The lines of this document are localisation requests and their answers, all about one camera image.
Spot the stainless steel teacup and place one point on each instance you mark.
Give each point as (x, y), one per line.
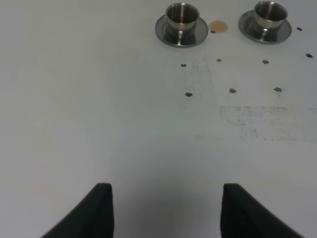
(181, 21)
(269, 16)

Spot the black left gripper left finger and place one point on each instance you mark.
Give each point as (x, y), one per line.
(93, 217)

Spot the right stainless steel saucer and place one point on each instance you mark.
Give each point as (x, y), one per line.
(253, 31)

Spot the left stainless steel teacup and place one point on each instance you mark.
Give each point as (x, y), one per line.
(181, 21)

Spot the stainless steel saucer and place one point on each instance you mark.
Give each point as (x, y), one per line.
(197, 37)
(253, 31)

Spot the right stainless steel teacup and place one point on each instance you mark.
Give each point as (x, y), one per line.
(269, 16)

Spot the left stainless steel saucer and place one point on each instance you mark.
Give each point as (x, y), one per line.
(197, 37)

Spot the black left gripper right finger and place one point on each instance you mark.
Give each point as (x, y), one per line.
(242, 216)

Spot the brown spilled tea puddle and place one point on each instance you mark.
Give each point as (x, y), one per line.
(218, 27)

